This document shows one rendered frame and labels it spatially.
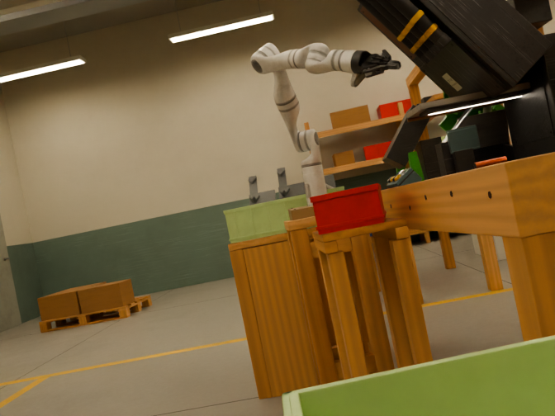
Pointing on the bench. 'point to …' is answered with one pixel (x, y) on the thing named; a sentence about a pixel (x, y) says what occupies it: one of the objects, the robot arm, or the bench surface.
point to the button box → (405, 178)
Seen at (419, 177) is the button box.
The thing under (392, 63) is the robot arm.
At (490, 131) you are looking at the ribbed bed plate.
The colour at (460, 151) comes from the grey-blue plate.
